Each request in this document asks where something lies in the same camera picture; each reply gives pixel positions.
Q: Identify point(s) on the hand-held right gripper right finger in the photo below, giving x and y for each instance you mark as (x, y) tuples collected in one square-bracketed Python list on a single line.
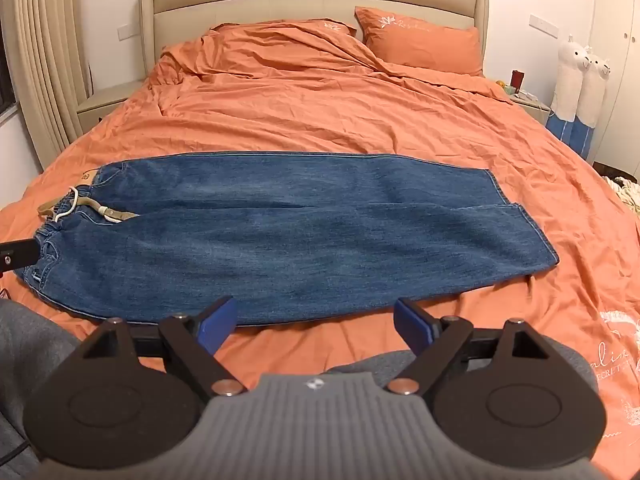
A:
[(412, 327)]

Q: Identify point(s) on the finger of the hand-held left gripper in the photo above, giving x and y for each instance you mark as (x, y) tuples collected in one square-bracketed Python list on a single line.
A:
[(17, 256)]

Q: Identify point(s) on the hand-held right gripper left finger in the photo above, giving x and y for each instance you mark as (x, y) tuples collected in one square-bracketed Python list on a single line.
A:
[(219, 321)]

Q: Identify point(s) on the blue denim pants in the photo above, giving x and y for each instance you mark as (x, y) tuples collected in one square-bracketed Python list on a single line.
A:
[(300, 235)]

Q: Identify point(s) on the person's grey pants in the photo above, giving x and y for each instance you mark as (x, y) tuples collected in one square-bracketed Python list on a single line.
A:
[(30, 350)]

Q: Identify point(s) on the dark window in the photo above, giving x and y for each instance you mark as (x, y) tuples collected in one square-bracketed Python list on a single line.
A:
[(6, 85)]

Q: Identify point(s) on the beige nightstand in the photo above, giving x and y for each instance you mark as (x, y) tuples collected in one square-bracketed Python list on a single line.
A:
[(535, 107), (105, 100)]

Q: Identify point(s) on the beige curtain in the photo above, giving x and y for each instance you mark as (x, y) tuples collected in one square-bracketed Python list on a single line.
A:
[(45, 60)]

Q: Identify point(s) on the orange duvet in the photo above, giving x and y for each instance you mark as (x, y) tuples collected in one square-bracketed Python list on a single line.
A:
[(325, 110)]

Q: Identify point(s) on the crumpled striped cloth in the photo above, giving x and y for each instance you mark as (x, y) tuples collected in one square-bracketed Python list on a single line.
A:
[(625, 192)]

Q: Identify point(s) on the red box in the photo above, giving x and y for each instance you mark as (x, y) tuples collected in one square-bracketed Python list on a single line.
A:
[(517, 79)]

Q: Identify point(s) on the orange embroidered pillow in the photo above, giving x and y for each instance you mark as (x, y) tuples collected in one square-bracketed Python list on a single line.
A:
[(300, 27), (425, 45)]

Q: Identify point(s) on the white alpaca plush toy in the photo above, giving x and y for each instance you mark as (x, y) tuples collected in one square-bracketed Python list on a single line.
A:
[(567, 80), (592, 95)]

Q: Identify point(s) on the beige padded headboard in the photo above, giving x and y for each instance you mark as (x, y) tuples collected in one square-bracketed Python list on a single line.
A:
[(250, 7)]

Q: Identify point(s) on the white wardrobe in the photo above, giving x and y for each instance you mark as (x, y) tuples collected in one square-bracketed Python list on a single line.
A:
[(620, 85)]

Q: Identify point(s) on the white wall switch plate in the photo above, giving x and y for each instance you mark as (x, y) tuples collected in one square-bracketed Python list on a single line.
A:
[(124, 33), (544, 25)]

